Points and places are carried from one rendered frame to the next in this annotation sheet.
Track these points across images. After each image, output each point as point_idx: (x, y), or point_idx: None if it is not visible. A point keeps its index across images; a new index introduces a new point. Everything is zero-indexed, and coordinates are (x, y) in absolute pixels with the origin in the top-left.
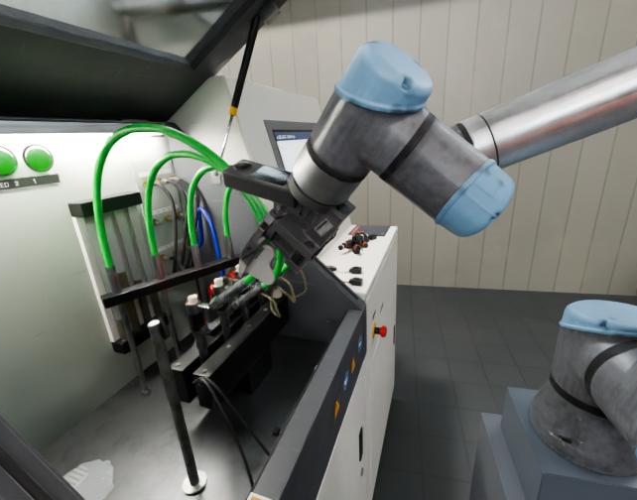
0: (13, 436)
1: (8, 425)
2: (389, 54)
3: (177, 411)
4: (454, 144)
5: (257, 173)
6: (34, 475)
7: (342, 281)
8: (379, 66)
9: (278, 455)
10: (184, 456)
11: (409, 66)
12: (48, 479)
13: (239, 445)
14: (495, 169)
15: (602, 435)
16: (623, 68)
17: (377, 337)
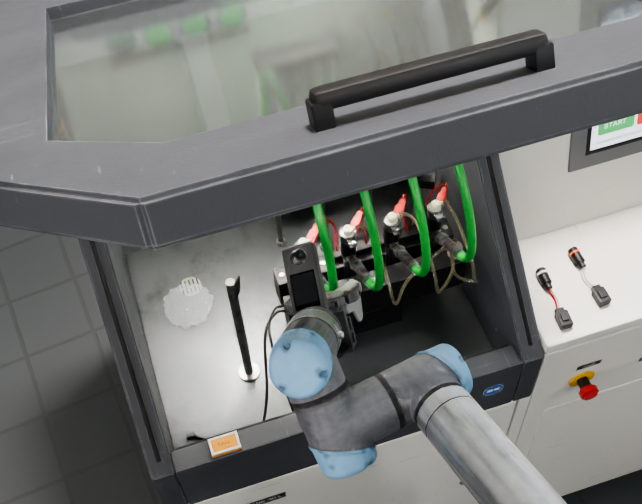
0: (125, 318)
1: (125, 310)
2: (287, 364)
3: (238, 332)
4: (315, 428)
5: (298, 276)
6: (127, 345)
7: (532, 308)
8: (269, 371)
9: (274, 424)
10: (241, 355)
11: (298, 377)
12: (132, 350)
13: (266, 390)
14: (336, 458)
15: None
16: (492, 496)
17: (606, 384)
